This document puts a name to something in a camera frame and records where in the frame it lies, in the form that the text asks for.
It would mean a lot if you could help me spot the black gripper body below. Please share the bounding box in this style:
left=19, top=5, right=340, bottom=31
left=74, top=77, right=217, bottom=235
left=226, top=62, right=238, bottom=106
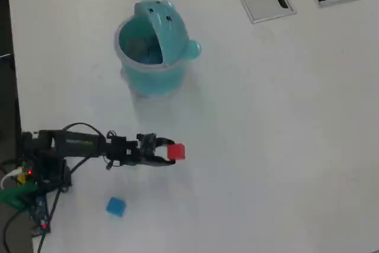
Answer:
left=126, top=139, right=158, bottom=167

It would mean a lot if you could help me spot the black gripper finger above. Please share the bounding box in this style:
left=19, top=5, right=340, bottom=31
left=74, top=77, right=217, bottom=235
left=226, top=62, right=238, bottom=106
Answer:
left=141, top=154, right=176, bottom=168
left=155, top=136, right=176, bottom=152

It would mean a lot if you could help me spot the red lego block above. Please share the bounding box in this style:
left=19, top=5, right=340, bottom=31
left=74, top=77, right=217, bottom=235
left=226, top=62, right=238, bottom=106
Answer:
left=166, top=143, right=187, bottom=161

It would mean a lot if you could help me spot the blue lego block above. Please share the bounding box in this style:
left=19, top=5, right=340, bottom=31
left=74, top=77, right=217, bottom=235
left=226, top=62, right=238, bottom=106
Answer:
left=105, top=196, right=127, bottom=218

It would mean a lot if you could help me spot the teal animal-shaped bin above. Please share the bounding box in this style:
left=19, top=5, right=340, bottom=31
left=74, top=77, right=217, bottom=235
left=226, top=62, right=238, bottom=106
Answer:
left=113, top=0, right=203, bottom=99

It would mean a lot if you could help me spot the blue item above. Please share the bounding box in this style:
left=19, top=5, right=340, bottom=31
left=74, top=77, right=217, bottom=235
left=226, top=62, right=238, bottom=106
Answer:
left=139, top=44, right=163, bottom=64

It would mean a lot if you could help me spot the dull green item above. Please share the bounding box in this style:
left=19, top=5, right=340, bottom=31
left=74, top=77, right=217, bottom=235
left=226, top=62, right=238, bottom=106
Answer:
left=126, top=36, right=148, bottom=57

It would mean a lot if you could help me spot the blue controller circuit board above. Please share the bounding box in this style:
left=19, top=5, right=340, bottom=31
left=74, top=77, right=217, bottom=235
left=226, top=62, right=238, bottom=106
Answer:
left=28, top=194, right=52, bottom=235

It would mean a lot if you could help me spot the green table clamp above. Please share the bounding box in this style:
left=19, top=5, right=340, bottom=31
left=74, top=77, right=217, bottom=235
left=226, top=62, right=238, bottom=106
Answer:
left=0, top=183, right=39, bottom=208

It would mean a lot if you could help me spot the black camera cable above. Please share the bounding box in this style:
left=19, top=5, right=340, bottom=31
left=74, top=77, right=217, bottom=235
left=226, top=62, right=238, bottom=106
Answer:
left=37, top=121, right=108, bottom=253

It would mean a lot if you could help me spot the white cable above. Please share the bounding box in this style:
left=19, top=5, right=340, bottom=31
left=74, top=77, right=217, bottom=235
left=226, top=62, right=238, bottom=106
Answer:
left=0, top=168, right=23, bottom=190

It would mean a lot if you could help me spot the black power cable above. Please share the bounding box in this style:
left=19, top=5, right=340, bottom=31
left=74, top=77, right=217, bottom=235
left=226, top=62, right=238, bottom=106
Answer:
left=2, top=207, right=26, bottom=253

